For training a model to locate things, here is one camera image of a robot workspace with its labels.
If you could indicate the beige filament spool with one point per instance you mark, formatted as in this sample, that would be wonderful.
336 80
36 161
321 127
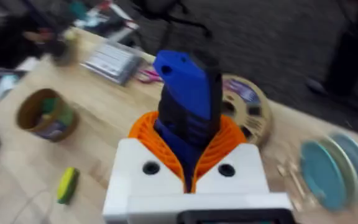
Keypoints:
248 107

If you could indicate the right gripper white and orange left finger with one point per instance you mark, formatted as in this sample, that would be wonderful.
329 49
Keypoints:
129 174

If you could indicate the teal plate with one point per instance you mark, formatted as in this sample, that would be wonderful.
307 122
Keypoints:
320 175

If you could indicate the small wooden peg rack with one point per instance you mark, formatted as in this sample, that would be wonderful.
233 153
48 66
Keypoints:
292 180

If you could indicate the pink scissors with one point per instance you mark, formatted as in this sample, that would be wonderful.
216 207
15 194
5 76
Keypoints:
149 76

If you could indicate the brown tub with toys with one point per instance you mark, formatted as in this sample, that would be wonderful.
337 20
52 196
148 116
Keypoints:
47 116

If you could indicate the heap of tools and boxes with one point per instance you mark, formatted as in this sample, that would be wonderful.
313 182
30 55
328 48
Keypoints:
104 18

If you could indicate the pale green plate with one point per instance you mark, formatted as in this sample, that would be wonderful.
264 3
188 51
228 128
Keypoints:
350 174

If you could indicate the yellow-green disc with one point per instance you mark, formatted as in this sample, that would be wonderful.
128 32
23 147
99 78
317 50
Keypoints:
67 185

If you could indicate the grey flat box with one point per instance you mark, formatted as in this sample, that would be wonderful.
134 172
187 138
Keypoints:
112 62

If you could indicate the right gripper white and orange right finger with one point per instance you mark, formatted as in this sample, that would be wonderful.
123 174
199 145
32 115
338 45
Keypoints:
241 174

